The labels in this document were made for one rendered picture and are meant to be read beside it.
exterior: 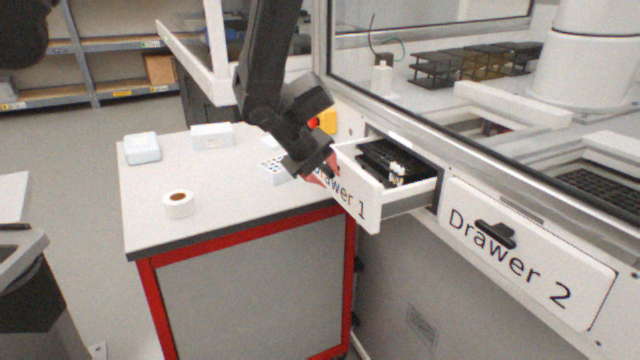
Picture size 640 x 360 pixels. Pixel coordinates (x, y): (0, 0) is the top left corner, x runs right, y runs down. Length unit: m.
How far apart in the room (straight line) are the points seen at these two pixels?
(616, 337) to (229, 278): 0.77
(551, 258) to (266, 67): 0.49
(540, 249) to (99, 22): 4.58
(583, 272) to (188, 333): 0.88
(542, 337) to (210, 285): 0.71
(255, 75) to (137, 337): 1.39
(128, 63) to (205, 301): 4.06
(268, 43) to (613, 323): 0.59
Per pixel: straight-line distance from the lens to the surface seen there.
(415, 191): 0.79
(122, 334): 1.82
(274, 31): 0.53
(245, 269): 1.02
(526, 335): 0.82
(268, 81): 0.56
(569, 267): 0.66
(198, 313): 1.08
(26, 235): 0.49
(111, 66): 4.90
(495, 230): 0.67
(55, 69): 4.90
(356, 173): 0.75
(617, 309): 0.67
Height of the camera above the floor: 1.28
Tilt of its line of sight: 30 degrees down
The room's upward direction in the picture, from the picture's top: straight up
